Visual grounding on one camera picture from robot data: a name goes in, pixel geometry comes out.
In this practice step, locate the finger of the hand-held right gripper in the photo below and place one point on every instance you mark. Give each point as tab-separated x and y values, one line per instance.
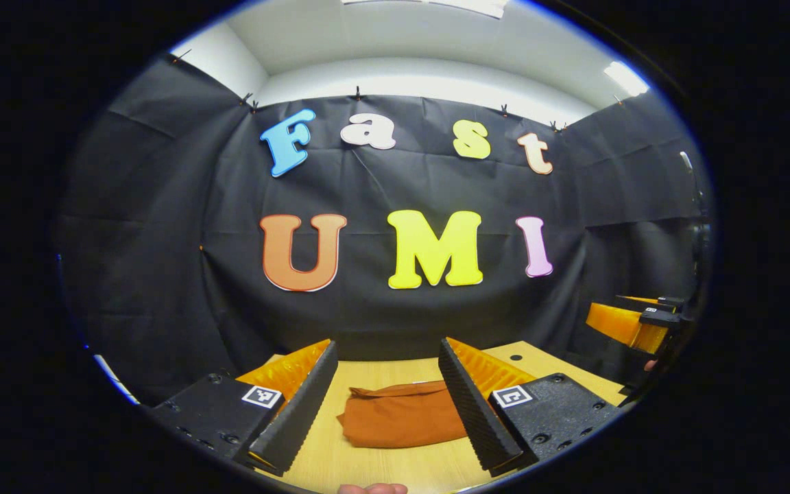
618	324
669	301

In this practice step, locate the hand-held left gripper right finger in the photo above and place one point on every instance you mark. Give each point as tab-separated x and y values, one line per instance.
477	418

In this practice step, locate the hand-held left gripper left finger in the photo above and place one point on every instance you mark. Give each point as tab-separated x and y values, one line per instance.
299	412

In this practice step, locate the orange button-up shirt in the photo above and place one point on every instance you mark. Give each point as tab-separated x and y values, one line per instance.
402	415

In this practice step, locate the black backdrop cloth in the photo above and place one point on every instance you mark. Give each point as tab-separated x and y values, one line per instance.
381	315

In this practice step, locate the ceiling light panel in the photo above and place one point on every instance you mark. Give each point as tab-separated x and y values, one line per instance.
429	5
627	77

